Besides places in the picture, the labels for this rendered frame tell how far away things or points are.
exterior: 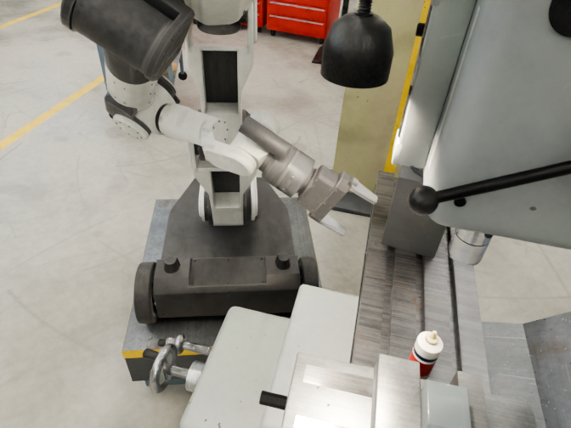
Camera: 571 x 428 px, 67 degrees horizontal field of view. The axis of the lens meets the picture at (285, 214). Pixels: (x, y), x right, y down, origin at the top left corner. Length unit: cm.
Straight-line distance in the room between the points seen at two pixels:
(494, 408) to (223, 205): 97
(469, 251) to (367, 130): 191
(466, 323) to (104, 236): 200
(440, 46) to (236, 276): 105
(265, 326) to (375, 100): 162
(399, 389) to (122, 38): 62
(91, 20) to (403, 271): 72
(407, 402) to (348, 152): 204
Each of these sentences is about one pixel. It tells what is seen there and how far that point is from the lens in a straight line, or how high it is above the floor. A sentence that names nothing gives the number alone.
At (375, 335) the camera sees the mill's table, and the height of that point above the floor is 96.
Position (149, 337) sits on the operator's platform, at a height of 40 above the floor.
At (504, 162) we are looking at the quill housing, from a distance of 46.
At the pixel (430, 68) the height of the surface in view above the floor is 146.
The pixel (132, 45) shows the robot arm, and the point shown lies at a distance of 68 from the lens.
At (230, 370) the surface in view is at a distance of 100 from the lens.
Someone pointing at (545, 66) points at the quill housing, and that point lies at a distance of 42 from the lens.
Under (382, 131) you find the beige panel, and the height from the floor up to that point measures 48.
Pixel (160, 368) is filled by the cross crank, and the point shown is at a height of 71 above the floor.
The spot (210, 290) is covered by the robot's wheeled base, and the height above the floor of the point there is 58.
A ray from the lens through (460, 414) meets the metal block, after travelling 63.
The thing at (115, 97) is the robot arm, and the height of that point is 126.
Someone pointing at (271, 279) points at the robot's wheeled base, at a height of 60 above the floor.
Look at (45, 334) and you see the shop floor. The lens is 217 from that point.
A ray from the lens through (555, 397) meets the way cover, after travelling 93.
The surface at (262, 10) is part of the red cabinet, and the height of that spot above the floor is 27.
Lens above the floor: 162
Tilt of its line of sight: 40 degrees down
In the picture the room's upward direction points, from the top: 4 degrees clockwise
